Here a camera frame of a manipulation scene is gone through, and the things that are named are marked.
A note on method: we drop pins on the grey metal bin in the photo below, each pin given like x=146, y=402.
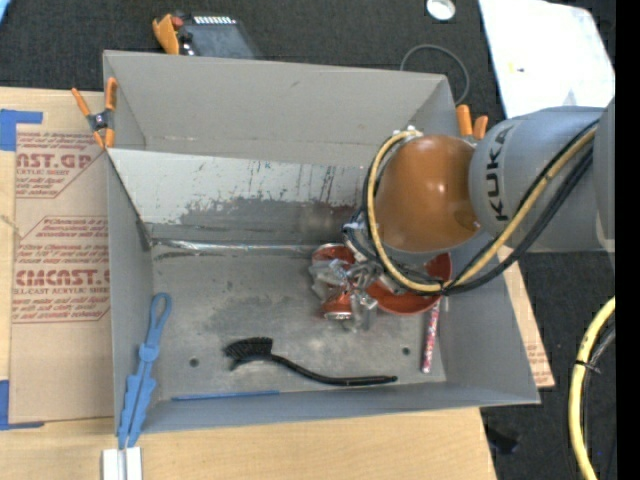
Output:
x=260, y=288

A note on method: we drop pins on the red crushed drink can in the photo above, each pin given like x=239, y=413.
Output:
x=336, y=305

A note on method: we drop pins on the brown cardboard board red print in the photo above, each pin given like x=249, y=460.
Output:
x=60, y=248

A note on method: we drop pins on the orange-red bowl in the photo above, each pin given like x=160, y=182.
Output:
x=402, y=303

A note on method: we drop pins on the patterned red and white stick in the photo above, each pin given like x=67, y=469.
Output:
x=430, y=339

